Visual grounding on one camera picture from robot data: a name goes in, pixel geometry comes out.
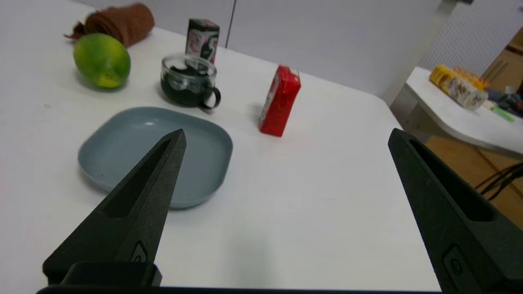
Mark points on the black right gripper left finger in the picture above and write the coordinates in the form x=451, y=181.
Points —
x=135, y=204

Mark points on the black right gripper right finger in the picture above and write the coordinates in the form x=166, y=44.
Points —
x=453, y=212

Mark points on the brown towel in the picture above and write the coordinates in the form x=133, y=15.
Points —
x=122, y=22

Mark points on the grey-blue square dish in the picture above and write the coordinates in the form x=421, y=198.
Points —
x=130, y=136

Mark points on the white side table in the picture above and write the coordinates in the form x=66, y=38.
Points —
x=470, y=124

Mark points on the green pen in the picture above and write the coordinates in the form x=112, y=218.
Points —
x=502, y=113

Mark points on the black device on side table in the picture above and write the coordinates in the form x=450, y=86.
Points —
x=511, y=103

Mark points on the yellow snack box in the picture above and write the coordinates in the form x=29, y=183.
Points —
x=457, y=87

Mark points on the green mango fruit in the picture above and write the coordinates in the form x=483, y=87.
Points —
x=102, y=60

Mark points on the wooden shelf cabinet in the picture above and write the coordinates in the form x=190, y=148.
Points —
x=508, y=65

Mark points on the red snack carton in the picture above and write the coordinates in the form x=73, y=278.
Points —
x=280, y=102

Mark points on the small black drink carton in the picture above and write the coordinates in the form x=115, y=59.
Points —
x=203, y=38

